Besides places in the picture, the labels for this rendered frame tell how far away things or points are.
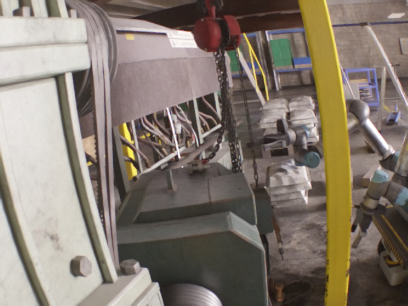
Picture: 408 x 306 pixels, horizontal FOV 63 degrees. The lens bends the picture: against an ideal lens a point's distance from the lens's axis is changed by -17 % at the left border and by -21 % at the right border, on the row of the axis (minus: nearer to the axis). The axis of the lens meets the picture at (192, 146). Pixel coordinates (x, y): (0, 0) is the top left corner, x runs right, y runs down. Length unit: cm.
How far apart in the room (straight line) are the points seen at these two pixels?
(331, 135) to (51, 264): 102
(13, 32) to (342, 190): 117
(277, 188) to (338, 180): 205
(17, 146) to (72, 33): 22
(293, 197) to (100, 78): 280
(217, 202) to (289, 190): 239
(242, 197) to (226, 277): 22
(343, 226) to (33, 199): 113
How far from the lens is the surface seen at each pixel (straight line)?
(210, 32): 153
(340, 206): 141
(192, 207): 103
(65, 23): 65
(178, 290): 94
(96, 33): 75
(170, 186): 117
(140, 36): 210
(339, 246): 148
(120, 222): 109
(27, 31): 58
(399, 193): 156
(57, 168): 63
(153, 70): 211
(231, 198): 103
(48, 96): 63
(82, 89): 73
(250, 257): 95
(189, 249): 93
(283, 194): 341
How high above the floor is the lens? 119
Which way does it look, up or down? 10 degrees down
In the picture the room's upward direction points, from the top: 9 degrees counter-clockwise
